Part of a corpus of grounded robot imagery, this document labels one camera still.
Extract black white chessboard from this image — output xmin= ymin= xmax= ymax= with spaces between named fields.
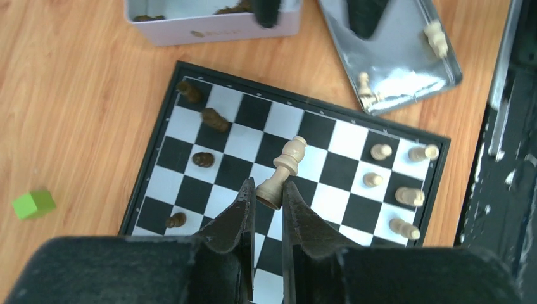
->
xmin=118 ymin=60 xmax=452 ymax=304

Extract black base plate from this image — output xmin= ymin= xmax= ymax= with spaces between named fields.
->
xmin=455 ymin=1 xmax=536 ymax=303

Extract light king chess piece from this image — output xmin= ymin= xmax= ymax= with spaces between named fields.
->
xmin=256 ymin=136 xmax=307 ymax=210

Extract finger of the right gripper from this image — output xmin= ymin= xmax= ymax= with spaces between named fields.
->
xmin=251 ymin=0 xmax=281 ymax=29
xmin=346 ymin=0 xmax=389 ymax=39

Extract white metal box dark pieces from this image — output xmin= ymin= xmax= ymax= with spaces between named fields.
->
xmin=123 ymin=1 xmax=303 ymax=46

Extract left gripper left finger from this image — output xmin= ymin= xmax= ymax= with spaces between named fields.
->
xmin=6 ymin=179 xmax=255 ymax=303

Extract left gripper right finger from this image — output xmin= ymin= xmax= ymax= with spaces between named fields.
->
xmin=282 ymin=181 xmax=522 ymax=303

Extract small green cube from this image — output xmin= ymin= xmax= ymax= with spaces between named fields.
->
xmin=12 ymin=190 xmax=56 ymax=220

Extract silver metal tray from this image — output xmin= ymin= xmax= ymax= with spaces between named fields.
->
xmin=319 ymin=1 xmax=462 ymax=115

